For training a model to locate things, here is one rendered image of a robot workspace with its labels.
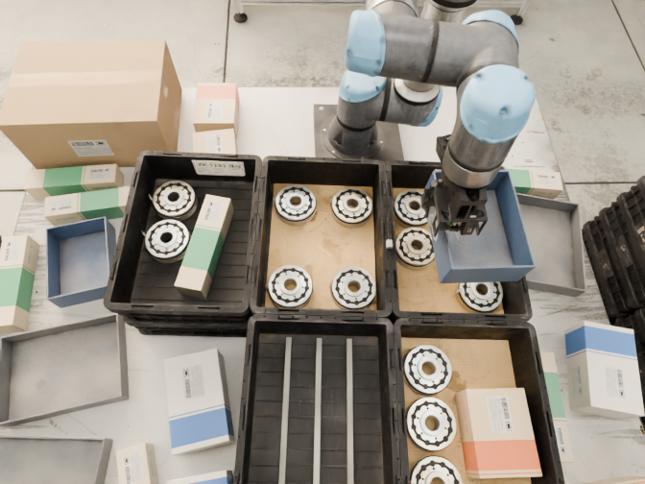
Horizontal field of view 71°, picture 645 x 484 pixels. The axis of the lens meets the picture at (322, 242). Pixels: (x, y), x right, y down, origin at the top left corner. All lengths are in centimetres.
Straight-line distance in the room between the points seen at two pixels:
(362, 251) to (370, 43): 62
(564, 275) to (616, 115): 170
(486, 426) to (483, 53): 69
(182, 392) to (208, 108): 82
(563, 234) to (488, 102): 98
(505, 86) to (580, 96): 243
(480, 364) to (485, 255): 29
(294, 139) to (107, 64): 56
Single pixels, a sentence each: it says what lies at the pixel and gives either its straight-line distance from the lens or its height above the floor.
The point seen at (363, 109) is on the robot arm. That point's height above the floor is 92.
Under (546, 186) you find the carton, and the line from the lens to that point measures 146.
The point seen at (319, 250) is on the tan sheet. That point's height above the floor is 83.
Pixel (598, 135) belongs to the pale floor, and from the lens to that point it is 284.
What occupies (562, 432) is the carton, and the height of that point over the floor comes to 76.
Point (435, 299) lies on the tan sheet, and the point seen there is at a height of 83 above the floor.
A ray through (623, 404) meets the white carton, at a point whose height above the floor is 79.
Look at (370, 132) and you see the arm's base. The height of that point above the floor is 82.
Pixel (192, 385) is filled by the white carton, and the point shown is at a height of 79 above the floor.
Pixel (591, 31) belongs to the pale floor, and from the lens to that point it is 342.
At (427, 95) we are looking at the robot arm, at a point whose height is 99.
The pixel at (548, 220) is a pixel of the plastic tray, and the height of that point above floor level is 70.
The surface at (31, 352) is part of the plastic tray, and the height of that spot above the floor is 70.
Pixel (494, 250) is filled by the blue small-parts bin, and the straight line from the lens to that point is 92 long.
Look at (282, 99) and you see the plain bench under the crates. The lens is 156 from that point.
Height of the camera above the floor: 184
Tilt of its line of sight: 64 degrees down
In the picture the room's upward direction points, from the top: 6 degrees clockwise
